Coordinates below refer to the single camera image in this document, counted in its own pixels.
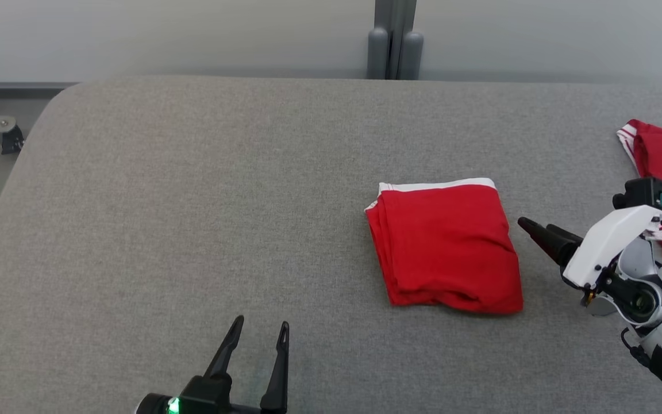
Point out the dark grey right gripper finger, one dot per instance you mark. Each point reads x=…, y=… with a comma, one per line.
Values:
x=569, y=233
x=549, y=241

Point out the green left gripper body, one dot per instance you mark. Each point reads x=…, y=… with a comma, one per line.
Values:
x=156, y=405

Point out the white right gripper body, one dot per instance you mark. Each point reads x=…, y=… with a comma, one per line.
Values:
x=612, y=247

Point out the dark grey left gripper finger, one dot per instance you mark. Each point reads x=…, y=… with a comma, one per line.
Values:
x=278, y=368
x=224, y=348

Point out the plain red white-trimmed garment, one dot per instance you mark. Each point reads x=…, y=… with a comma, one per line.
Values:
x=446, y=247

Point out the grey baseboard strip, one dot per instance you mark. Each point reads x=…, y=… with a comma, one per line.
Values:
x=20, y=86

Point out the grey partition post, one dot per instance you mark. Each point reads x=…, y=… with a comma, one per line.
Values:
x=394, y=34

